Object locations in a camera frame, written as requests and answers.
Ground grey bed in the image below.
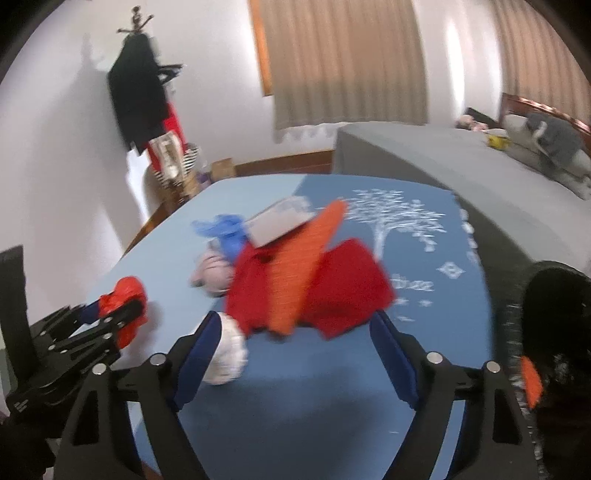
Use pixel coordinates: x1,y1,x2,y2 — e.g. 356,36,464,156
332,122,590,295

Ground orange foam net sleeve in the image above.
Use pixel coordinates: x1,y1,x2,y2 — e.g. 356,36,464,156
267,200,348,336

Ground pink paper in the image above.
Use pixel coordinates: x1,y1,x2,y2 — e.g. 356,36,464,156
190,249,235,297

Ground left beige curtain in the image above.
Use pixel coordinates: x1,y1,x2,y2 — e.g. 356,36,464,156
260,1,428,130

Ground folded grey duvet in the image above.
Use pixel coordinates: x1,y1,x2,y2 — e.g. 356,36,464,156
501,112,590,200

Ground brown paper bag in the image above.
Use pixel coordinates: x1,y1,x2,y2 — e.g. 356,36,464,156
211,158,236,183

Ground striped bag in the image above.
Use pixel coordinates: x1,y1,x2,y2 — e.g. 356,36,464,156
183,143,201,179

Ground beige curtain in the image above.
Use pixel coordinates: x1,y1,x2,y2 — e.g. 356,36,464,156
260,1,428,130
492,0,590,124

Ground white cardboard box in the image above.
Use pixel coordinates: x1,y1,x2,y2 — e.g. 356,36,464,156
243,196,315,248

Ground blue plastic bag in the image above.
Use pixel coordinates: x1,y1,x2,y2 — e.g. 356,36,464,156
191,214,247,263

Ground wooden headboard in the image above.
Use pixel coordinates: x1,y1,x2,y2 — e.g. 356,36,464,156
499,93,591,154

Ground blue tree-print tablecloth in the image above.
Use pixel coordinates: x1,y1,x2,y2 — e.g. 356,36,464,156
89,175,491,479

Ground dark grey blanket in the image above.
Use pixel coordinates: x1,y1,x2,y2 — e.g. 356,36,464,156
526,113,590,178

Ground red plastic bag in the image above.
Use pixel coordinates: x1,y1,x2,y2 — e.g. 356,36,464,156
98,276,147,350

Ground black jacket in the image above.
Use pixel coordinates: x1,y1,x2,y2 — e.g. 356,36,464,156
107,33,167,154

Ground red cloth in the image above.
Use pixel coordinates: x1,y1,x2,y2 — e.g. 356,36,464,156
224,239,396,339

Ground white tissue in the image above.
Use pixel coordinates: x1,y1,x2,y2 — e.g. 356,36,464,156
204,312,249,386

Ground beige tote bag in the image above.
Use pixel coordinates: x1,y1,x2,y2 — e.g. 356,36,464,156
148,131,185,185

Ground yellow plush toy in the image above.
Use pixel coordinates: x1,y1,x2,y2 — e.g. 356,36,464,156
487,134,511,151

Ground right beige curtain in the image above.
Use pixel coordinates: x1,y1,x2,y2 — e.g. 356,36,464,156
492,0,590,124

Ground wooden coat rack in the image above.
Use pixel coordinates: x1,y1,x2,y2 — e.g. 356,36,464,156
107,5,200,212

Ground red hanging garment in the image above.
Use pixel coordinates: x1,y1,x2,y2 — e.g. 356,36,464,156
147,101,185,179

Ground pink plush toy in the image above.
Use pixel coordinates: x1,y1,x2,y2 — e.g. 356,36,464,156
456,114,489,131

